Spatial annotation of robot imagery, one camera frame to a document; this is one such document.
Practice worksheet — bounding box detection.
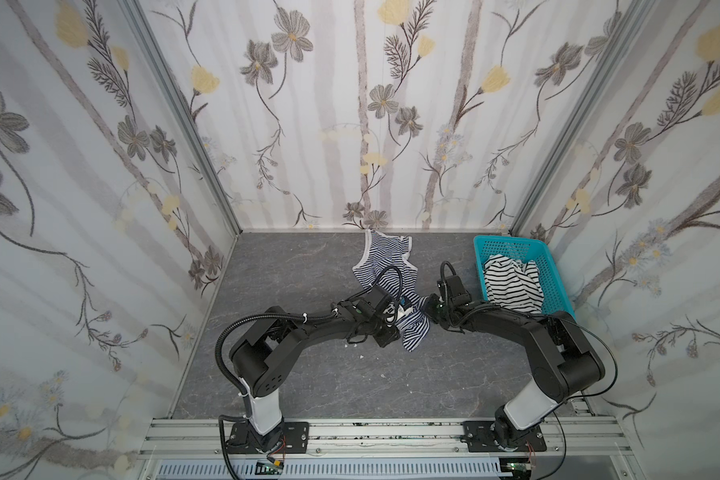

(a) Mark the blue white striped tank top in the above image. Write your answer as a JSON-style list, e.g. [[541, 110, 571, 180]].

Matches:
[[352, 230, 430, 352]]

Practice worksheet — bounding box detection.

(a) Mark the black corrugated cable hose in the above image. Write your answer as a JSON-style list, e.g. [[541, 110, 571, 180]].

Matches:
[[214, 311, 307, 397]]

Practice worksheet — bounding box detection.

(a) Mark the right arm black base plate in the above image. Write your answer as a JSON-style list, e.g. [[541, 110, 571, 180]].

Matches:
[[461, 420, 547, 453]]

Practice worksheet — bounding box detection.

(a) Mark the black white striped tank top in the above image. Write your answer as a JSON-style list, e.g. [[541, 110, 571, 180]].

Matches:
[[483, 255, 544, 314]]

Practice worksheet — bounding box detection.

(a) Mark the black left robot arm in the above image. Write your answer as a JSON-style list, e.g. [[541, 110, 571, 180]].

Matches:
[[214, 266, 404, 453]]

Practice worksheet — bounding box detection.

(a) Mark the white slotted cable duct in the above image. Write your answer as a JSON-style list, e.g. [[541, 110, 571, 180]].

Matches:
[[152, 458, 513, 479]]

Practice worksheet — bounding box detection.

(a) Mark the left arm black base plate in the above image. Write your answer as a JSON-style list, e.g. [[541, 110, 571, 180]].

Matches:
[[224, 422, 310, 455]]

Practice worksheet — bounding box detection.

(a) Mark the teal plastic basket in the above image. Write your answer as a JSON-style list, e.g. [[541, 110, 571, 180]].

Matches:
[[473, 235, 575, 317]]

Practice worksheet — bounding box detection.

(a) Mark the aluminium mounting rail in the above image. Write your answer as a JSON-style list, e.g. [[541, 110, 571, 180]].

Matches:
[[137, 416, 634, 461]]

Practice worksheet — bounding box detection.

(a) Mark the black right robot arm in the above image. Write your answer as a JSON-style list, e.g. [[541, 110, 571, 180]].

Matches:
[[424, 261, 607, 451]]

